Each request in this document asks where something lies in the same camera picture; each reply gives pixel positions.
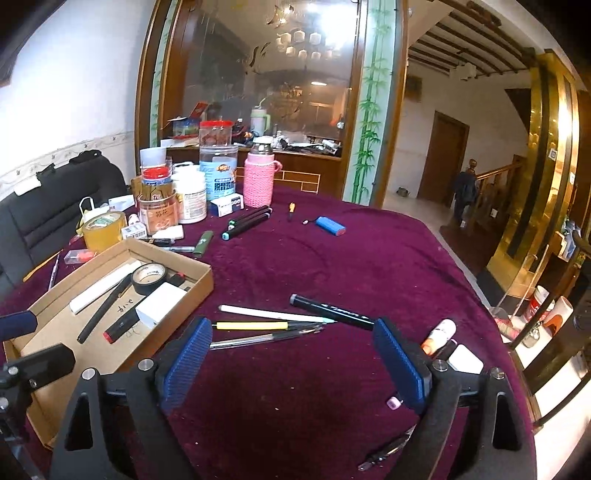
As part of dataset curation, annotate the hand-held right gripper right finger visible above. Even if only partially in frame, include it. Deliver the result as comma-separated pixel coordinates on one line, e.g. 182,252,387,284
372,316,539,480

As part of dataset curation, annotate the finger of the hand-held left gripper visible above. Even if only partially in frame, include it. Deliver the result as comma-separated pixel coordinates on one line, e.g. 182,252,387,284
0,311,39,341
0,345,77,407

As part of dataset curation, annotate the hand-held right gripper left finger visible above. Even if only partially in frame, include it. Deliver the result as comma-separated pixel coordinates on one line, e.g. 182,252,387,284
48,316,213,480

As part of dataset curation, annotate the shallow cardboard box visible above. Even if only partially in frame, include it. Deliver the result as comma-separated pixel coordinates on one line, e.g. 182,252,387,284
2,237,214,449

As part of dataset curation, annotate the white glue tube orange cap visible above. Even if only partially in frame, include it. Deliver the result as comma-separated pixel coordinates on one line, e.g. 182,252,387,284
420,319,458,356

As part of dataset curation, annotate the white power bank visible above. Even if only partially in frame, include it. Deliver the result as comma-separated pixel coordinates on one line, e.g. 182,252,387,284
136,282,188,329

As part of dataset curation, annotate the white charger cube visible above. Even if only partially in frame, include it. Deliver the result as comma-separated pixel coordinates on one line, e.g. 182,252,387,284
447,343,485,375

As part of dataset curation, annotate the yellow pen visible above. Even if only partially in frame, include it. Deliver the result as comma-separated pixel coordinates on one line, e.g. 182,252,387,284
212,320,325,335

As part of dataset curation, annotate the black marker red end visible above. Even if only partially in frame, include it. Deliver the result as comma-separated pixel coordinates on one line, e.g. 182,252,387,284
103,272,187,345

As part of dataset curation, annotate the clear ballpoint pen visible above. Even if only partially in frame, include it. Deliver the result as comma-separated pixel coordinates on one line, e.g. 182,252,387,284
209,329,320,352

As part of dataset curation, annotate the long black pen silver clip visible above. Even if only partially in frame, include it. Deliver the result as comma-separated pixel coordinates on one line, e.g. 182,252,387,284
76,274,135,345

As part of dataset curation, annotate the black marker grey cap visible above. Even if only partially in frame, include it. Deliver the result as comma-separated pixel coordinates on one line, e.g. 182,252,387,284
289,293,376,331

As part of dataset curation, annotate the dark metal pen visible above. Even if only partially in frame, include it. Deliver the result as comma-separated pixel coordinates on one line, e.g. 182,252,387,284
357,426,417,472

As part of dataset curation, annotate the black tape roll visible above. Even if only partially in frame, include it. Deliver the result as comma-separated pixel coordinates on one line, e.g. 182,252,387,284
131,263,170,296

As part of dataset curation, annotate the white paint marker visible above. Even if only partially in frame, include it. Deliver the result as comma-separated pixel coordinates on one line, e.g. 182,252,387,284
69,260,142,315

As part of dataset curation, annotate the thin white pen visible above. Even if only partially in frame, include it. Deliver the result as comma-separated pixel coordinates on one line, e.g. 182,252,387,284
219,304,338,324

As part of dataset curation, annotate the small red clear case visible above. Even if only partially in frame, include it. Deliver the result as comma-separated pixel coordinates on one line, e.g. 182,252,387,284
64,248,98,265

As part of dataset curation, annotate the green lighter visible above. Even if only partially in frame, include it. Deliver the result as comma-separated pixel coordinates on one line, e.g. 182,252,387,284
193,230,214,258

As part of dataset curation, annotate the yellow packing tape roll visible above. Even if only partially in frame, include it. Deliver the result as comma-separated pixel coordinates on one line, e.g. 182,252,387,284
82,211,128,254

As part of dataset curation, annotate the black sofa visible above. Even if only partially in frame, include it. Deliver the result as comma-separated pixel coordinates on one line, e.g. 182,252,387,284
0,150,130,296

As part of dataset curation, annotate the black marker teal cap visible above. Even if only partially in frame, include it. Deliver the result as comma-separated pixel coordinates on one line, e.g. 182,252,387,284
221,213,273,241

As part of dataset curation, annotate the white cup red label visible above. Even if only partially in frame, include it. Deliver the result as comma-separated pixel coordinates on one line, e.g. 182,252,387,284
523,285,555,324

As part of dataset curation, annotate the blue battery pack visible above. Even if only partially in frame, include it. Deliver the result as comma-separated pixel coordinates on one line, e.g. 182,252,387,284
302,216,346,236

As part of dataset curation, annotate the clear jar orange label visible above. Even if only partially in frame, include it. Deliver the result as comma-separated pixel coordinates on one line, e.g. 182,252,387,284
138,167,180,234

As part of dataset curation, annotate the black double-ended marker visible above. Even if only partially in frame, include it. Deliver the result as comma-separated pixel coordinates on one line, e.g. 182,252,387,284
227,209,271,230
230,206,271,223

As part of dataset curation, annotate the dark wooden chair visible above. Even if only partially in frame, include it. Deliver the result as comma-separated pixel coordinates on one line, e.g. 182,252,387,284
521,230,591,426

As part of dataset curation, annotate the small blue white box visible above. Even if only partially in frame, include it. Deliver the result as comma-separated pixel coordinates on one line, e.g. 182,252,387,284
209,193,245,218

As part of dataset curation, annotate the white orange cup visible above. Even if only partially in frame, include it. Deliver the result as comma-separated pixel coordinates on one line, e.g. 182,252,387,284
542,295,574,338

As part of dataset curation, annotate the white plastic jar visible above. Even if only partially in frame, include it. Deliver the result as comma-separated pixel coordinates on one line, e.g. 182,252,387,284
172,165,209,225

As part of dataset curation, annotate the plastic jar blue label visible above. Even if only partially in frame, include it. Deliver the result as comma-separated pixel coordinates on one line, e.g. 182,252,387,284
199,143,240,203

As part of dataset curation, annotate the wooden stair railing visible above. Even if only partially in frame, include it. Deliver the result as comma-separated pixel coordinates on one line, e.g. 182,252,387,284
438,156,527,241

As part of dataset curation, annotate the pink knitted bottle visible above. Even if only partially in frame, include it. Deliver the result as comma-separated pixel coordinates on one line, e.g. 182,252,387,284
243,136,283,209

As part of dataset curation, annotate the pale upturned cup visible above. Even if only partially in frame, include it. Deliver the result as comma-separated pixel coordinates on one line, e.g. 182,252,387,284
139,147,168,169

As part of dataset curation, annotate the wooden door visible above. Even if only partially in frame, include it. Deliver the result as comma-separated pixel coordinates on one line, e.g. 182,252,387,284
417,110,470,204

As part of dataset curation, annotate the gold pillar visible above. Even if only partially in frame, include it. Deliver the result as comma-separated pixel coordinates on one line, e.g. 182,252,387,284
484,52,583,306

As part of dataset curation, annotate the clear jar red lid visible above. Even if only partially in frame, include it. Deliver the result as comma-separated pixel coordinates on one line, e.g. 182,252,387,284
199,119,235,149

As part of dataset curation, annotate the colourful small carton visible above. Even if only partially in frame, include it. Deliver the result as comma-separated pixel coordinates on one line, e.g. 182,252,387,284
168,117,199,140

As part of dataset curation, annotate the bamboo painted panel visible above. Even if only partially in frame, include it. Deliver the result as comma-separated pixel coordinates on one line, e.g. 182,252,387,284
353,0,398,204

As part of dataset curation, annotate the white green tumbler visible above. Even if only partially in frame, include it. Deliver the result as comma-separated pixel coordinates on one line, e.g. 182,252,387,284
250,106,271,137

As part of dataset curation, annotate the wood-framed glass partition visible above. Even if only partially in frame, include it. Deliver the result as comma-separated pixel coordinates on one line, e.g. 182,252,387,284
136,0,408,209

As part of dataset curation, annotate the white chandelier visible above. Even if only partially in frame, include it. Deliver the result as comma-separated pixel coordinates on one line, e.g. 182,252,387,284
274,27,343,61

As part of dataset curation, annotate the dark picture frame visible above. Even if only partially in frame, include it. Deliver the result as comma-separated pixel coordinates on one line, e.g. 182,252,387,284
0,28,29,89

